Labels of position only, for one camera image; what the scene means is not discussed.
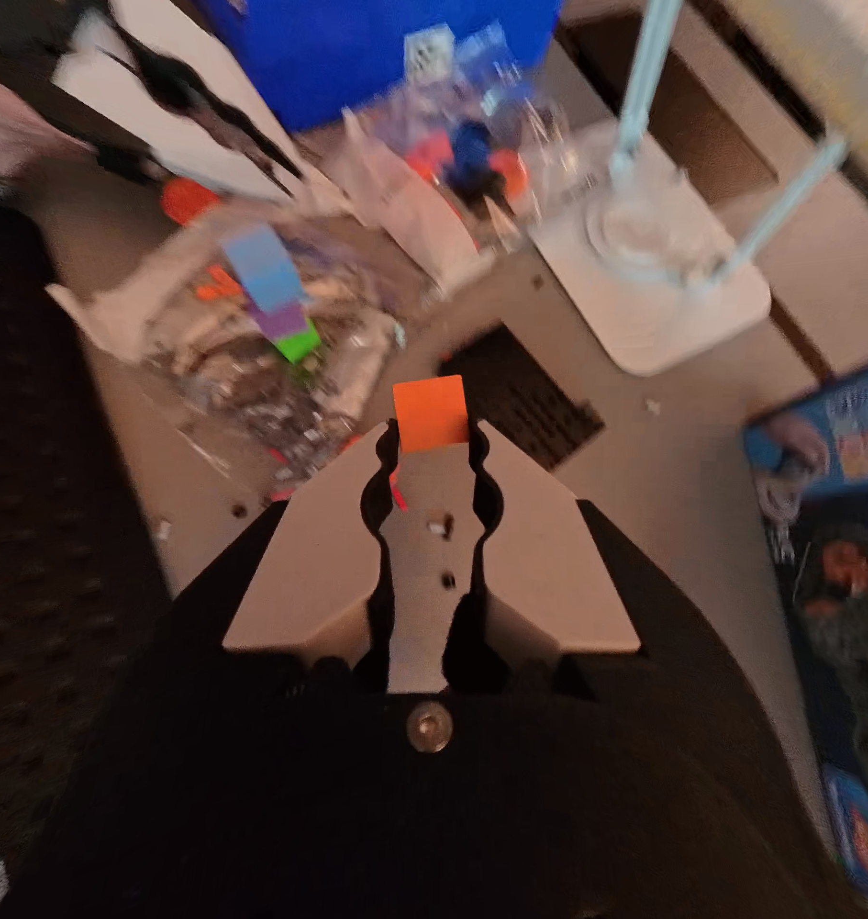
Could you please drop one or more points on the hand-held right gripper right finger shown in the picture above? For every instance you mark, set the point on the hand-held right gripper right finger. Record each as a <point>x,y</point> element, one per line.
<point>561,582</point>

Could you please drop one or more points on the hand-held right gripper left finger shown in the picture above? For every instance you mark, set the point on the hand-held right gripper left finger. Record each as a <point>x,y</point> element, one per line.
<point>302,582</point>

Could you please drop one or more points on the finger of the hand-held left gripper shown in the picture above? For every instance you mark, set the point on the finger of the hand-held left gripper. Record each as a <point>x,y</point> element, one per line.
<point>147,122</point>
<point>212,65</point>

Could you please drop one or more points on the light blue foam cube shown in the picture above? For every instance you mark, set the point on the light blue foam cube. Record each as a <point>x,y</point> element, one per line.
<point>262,266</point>

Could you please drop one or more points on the orange foam cube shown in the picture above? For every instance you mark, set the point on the orange foam cube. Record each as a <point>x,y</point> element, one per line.
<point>431,414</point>

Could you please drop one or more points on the green foam cube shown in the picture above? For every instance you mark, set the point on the green foam cube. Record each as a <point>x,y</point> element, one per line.
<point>298,345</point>

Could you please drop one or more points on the purple foam cube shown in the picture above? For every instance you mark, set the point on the purple foam cube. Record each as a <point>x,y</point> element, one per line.
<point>283,320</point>

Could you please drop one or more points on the white label wheels bag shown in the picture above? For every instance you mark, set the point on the white label wheels bag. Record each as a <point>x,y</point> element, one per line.
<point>449,158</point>

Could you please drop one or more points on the grey desk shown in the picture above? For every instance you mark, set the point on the grey desk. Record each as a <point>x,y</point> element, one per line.
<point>664,488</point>

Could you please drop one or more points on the blue plastic bin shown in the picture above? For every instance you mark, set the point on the blue plastic bin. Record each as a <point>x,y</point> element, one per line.
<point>334,58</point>

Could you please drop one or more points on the clear bag of grey beams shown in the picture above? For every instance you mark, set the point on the clear bag of grey beams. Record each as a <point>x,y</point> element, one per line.
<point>219,388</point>

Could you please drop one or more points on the black studded baseplate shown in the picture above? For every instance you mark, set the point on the black studded baseplate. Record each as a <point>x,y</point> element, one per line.
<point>61,575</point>

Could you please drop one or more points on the blue robot kit box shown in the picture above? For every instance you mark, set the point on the blue robot kit box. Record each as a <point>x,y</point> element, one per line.
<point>836,603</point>

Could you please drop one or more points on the white book stand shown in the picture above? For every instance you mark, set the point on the white book stand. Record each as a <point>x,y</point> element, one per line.
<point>650,287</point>

